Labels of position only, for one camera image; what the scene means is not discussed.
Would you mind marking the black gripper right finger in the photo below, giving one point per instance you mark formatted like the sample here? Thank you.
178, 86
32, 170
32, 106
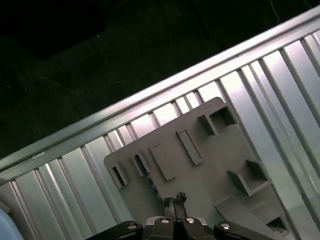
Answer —
192, 230

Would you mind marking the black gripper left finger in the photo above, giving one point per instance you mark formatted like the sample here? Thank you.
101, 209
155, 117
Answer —
160, 230

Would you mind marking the grey parts rack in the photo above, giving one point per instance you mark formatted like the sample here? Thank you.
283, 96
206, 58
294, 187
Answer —
220, 150

